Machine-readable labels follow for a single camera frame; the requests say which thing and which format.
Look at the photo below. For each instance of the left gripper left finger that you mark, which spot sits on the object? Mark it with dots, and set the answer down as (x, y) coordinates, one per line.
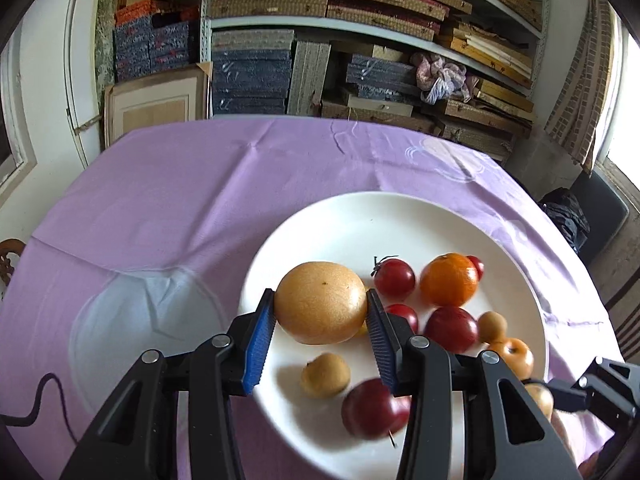
(134, 434)

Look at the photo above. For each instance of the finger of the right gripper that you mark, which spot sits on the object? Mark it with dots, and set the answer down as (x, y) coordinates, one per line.
(566, 398)

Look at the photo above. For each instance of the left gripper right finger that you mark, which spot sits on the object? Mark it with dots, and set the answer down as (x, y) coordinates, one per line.
(506, 436)

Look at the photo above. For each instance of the dark red plum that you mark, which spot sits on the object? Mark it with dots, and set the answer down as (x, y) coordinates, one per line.
(453, 329)
(370, 412)

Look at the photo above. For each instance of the large orange mandarin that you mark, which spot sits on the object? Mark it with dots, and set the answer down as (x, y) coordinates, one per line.
(448, 281)

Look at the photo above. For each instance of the small tan fruit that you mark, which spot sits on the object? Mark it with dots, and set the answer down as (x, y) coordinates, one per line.
(325, 377)

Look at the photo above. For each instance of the round tan pear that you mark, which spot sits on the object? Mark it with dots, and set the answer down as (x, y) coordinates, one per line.
(321, 302)

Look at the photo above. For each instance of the large tan pear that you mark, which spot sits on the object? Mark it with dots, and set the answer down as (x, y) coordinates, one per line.
(542, 397)

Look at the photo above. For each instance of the red cherry tomato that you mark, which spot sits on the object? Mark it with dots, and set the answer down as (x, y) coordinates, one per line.
(478, 265)
(393, 278)
(405, 312)

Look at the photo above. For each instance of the white oval plate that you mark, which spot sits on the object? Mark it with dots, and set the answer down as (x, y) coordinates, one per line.
(322, 258)

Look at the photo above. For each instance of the black bag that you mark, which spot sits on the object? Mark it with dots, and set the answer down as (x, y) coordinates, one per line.
(562, 207)

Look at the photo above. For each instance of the purple tablecloth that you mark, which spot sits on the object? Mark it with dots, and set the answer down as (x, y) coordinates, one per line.
(149, 247)

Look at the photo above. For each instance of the wooden chair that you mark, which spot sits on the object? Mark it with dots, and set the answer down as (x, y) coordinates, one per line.
(11, 250)

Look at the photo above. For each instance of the patterned curtain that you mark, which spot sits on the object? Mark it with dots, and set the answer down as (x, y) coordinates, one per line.
(583, 106)

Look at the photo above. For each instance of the pink crumpled plastic bag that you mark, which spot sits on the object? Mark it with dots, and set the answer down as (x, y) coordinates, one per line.
(439, 79)

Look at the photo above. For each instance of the framed picture leaning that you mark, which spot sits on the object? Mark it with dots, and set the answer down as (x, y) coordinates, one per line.
(179, 95)

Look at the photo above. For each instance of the metal shelving unit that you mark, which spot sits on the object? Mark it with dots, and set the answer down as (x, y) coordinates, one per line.
(352, 59)

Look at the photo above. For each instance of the stack of blue boxes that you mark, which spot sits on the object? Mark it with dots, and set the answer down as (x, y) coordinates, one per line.
(147, 46)

